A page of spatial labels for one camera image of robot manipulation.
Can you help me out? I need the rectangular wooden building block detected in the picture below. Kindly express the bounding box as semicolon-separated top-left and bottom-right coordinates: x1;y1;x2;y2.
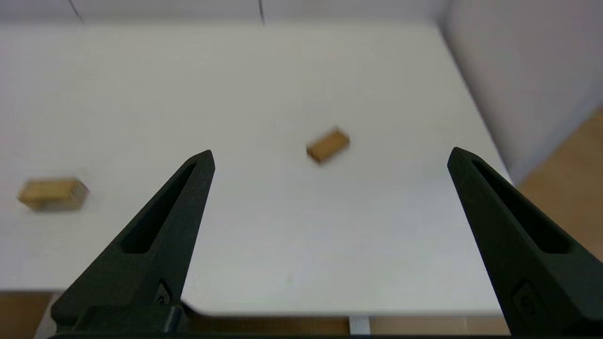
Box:
306;127;350;165

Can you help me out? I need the white table leg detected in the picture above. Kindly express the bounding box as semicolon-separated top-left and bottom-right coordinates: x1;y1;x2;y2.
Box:
349;316;372;336

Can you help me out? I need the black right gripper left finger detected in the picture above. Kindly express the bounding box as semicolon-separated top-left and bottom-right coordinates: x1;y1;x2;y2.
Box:
51;150;216;326

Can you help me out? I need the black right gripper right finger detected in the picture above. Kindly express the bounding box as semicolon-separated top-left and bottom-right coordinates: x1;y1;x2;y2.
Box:
447;147;603;336

